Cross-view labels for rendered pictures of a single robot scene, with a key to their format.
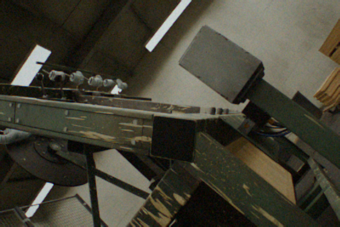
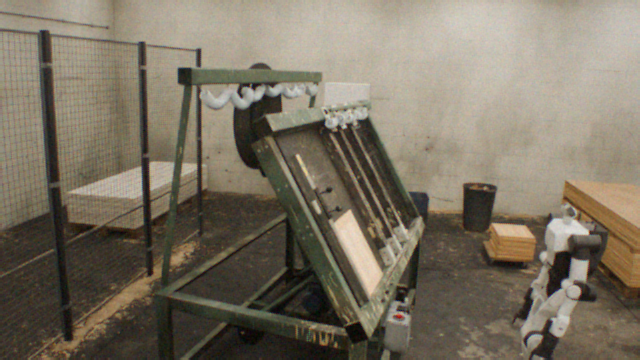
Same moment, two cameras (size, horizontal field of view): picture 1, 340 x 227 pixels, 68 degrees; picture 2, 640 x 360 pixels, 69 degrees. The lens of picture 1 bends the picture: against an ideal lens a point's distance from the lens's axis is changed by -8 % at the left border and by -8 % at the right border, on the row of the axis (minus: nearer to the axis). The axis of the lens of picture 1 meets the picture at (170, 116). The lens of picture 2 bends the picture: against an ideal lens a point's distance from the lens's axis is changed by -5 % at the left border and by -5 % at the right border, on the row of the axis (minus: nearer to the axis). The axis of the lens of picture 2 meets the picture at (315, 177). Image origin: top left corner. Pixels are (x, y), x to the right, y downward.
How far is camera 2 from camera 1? 2.32 m
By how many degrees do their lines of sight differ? 30
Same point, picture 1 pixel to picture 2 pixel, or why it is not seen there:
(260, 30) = (558, 81)
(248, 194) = not seen: outside the picture
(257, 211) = not seen: outside the picture
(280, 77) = (507, 146)
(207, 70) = (390, 335)
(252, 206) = not seen: outside the picture
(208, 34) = (404, 329)
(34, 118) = (313, 251)
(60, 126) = (322, 272)
